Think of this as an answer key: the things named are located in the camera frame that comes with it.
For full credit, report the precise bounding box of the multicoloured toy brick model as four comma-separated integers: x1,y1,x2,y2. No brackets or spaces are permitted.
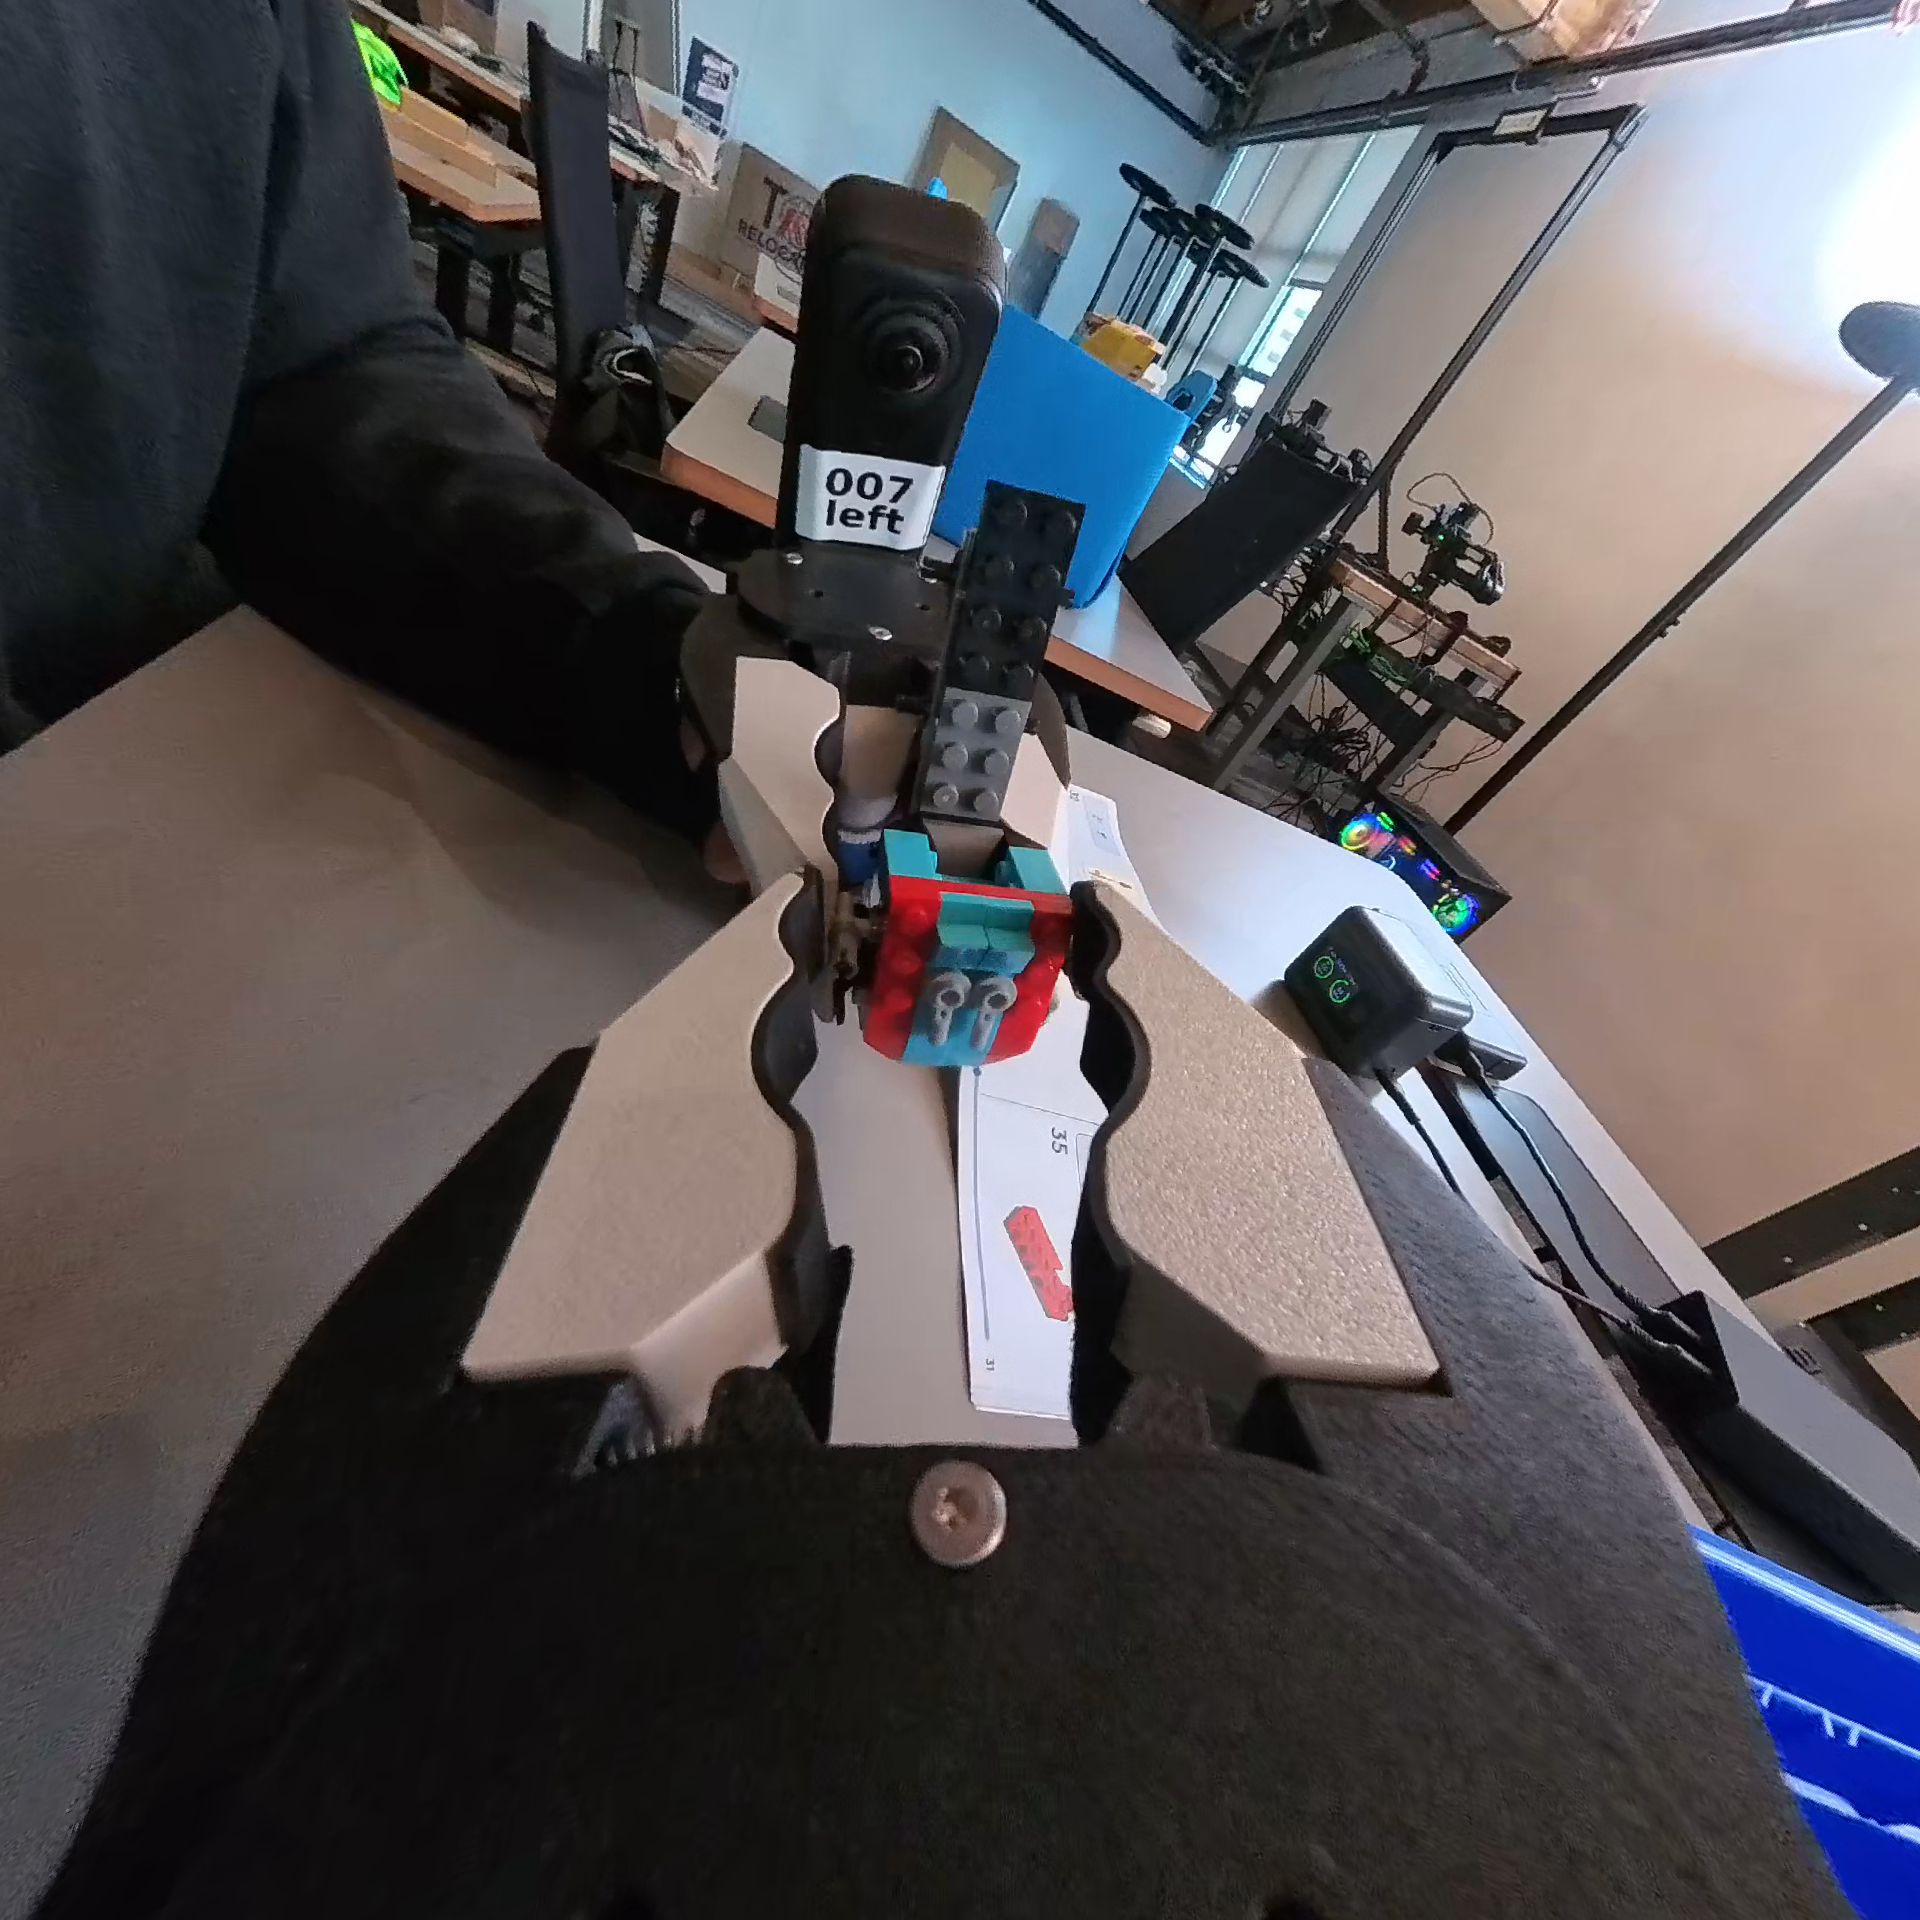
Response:
809,479,1083,1070

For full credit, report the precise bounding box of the grey desk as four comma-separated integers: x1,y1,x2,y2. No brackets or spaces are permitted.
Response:
0,599,1728,1920

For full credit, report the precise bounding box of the black metal rack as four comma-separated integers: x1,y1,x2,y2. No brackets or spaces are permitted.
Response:
1200,545,1525,841

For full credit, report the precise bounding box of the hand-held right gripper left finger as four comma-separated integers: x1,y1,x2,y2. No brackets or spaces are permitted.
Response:
462,872,858,1442

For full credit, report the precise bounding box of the cardboard box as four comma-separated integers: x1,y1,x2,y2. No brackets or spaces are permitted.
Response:
719,142,822,287

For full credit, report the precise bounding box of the white instruction sheet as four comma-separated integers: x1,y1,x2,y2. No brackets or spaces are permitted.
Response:
958,785,1144,1419

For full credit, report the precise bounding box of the person's left forearm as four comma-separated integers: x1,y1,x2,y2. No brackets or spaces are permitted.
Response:
210,322,723,841

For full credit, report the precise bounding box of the computer with coloured lights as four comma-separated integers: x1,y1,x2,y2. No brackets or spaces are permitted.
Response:
1335,794,1513,945

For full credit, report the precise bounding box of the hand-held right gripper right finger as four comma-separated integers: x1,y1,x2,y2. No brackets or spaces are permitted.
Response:
1069,878,1444,1447

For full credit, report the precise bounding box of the black floor stand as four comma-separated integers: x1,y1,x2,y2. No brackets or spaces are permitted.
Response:
1447,300,1920,833

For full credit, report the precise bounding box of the black flat panel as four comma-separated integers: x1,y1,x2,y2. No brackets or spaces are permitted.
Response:
1119,428,1375,655

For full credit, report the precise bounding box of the black charger box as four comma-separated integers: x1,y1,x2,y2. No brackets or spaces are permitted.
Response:
1284,908,1480,1075

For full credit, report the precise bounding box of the group of black round stands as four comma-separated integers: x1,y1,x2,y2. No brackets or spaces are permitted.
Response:
1079,160,1269,362

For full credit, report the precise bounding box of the person's black sweater torso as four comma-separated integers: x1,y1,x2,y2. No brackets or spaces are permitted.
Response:
0,0,438,751

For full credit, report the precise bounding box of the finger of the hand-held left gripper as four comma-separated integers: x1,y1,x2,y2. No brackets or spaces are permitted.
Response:
717,645,859,903

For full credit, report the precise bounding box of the black cable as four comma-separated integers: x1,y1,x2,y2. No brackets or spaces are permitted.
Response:
1371,1063,1675,1336

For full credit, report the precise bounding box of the large blue plastic bin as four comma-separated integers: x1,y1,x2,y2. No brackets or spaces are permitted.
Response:
1692,1528,1920,1920

